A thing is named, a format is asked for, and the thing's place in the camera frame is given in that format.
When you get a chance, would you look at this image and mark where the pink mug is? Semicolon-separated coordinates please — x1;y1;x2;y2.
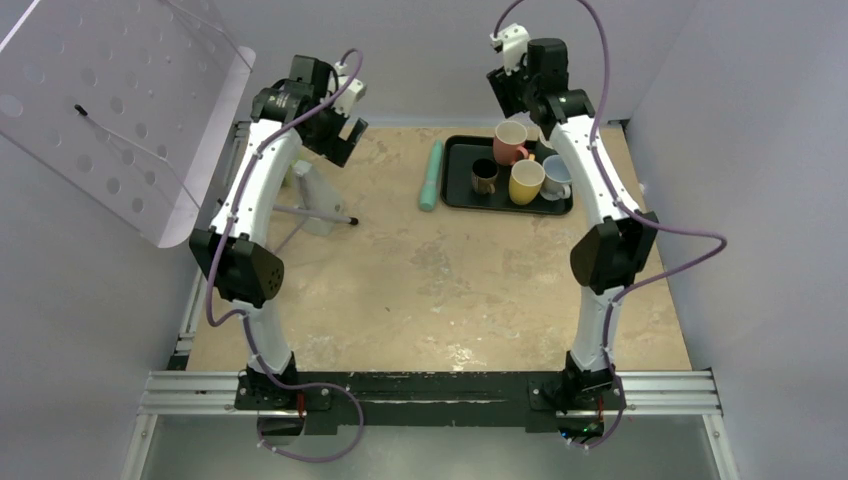
493;120;535;167

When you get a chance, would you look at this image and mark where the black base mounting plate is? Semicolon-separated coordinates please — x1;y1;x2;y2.
234;369;622;439

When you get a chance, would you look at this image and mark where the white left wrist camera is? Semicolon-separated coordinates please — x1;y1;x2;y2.
330;62;367;118

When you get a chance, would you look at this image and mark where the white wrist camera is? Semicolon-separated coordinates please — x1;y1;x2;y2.
330;62;367;118
490;23;530;76

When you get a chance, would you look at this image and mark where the black plastic tray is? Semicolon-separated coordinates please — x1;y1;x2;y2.
441;135;573;216

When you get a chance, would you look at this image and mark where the small camera tripod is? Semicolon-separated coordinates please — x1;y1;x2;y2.
273;204;359;254

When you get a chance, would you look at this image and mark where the grey-blue mug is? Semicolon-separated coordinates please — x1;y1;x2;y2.
540;155;572;201

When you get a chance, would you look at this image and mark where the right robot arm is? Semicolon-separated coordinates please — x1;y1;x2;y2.
487;25;657;407

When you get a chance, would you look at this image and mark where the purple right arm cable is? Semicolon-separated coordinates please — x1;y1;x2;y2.
492;0;729;452

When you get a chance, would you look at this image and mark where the dark teal hexagonal mug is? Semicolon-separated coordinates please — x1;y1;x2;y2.
533;136;557;163

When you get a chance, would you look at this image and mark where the yellow mug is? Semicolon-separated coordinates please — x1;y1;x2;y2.
508;159;546;206

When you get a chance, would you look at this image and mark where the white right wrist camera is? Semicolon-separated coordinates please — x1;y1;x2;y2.
490;23;530;76

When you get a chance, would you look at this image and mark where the clear perforated acrylic panel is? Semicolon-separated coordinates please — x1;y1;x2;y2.
1;1;256;248

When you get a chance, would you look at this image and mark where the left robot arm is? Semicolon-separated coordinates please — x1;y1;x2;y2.
189;55;368;410

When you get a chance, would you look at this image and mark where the brown mug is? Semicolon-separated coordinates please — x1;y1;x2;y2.
471;158;499;195

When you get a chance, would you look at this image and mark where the aluminium frame rail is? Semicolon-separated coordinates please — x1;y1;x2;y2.
125;127;731;479

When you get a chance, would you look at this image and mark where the light green mug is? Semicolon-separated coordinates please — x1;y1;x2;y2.
282;159;298;187

